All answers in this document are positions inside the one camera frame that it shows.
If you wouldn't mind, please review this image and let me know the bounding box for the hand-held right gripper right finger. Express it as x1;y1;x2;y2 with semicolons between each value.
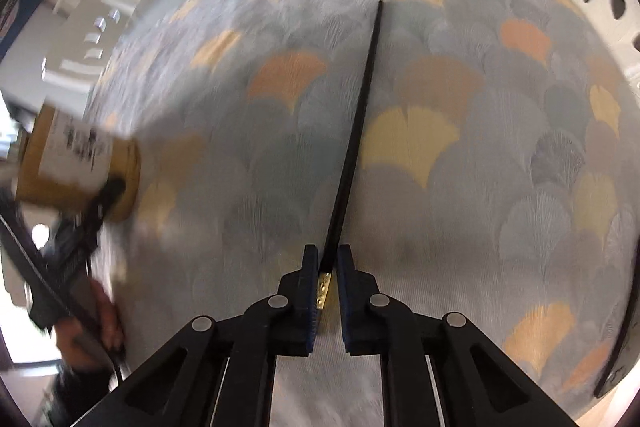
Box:
337;245;576;427

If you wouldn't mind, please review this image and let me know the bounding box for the blue cloth cover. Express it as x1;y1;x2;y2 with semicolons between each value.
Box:
0;0;48;58

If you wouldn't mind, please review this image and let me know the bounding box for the fan-pattern tablecloth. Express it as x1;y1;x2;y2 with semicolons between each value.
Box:
82;0;633;427

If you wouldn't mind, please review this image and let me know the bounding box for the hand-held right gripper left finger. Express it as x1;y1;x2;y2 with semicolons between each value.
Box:
70;245;321;427

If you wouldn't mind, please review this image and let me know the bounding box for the person's left hand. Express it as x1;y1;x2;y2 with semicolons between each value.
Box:
56;279;126;370

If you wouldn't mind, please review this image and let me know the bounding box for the bamboo utensil holder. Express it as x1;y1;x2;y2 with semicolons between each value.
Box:
15;104;143;223

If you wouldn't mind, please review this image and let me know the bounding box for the black chopstick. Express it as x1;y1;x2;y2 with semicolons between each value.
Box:
316;0;385;310

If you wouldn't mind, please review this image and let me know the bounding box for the black cable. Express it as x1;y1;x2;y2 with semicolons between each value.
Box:
0;189;126;383

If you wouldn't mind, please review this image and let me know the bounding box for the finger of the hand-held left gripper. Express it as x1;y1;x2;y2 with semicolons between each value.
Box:
85;177;127;233

